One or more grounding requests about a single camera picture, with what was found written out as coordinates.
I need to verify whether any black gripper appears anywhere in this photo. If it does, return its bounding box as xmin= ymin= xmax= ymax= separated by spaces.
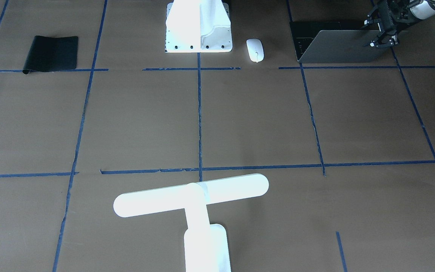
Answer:
xmin=361 ymin=0 xmax=410 ymax=48

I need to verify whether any grey laptop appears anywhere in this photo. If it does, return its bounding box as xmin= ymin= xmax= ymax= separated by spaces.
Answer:
xmin=289 ymin=21 xmax=388 ymax=64

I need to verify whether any white computer mouse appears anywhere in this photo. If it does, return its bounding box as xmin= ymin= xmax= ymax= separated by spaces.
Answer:
xmin=246 ymin=39 xmax=264 ymax=63

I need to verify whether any black mouse pad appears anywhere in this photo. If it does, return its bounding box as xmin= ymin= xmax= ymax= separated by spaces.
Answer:
xmin=22 ymin=36 xmax=79 ymax=74

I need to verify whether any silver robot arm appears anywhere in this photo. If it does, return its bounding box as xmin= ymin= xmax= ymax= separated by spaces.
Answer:
xmin=362 ymin=0 xmax=435 ymax=48

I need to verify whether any white desk lamp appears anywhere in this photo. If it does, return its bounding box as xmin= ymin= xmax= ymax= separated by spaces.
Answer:
xmin=113 ymin=173 xmax=269 ymax=272

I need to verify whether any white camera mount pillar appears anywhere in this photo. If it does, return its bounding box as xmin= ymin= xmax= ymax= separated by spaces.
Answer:
xmin=165 ymin=0 xmax=233 ymax=53

